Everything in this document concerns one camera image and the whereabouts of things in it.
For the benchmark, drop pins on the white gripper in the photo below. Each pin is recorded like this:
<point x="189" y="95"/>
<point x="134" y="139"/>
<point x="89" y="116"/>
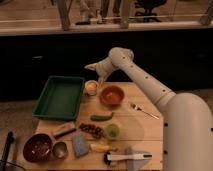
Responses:
<point x="104" y="69"/>

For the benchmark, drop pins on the red apple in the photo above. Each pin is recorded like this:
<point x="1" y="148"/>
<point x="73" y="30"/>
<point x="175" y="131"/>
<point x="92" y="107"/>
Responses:
<point x="91" y="87"/>

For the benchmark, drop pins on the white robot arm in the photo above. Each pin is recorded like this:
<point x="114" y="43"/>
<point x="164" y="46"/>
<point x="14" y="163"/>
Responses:
<point x="188" y="130"/>

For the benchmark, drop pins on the white paper cup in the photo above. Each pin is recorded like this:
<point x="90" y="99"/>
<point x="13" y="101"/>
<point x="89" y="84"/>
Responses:
<point x="90" y="93"/>

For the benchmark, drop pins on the small green cup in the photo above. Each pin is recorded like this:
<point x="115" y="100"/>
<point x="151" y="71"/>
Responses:
<point x="111" y="132"/>

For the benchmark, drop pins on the small metal cup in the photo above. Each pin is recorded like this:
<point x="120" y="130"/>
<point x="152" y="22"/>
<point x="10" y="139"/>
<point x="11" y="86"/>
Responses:
<point x="60" y="150"/>

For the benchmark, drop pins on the orange bowl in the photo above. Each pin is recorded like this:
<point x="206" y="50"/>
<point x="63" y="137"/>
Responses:
<point x="112" y="95"/>

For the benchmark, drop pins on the green plastic tray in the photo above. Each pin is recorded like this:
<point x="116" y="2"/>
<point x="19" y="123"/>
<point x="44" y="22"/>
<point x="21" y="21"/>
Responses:
<point x="60" y="98"/>

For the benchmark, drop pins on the green chili pepper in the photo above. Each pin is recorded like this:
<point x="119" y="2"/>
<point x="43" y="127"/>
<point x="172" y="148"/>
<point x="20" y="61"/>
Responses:
<point x="101" y="117"/>

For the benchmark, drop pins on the silver fork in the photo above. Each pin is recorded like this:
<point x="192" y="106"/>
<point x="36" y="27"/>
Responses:
<point x="137" y="108"/>

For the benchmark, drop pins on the bunch of dark grapes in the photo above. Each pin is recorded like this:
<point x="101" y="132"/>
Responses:
<point x="95" y="131"/>

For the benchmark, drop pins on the wooden eraser block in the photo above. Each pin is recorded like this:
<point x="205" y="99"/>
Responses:
<point x="63" y="129"/>

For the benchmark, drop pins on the yellow banana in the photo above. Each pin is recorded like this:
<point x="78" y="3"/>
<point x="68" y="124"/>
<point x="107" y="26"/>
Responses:
<point x="101" y="148"/>

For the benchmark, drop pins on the white black dish brush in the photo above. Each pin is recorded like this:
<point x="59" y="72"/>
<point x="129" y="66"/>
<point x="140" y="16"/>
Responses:
<point x="108" y="157"/>

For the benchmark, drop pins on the dark red bowl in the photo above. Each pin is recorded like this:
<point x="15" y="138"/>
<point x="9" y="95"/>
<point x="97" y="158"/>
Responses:
<point x="37" y="148"/>

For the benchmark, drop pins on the black pole stand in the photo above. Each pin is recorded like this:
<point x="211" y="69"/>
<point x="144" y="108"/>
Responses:
<point x="6" y="149"/>

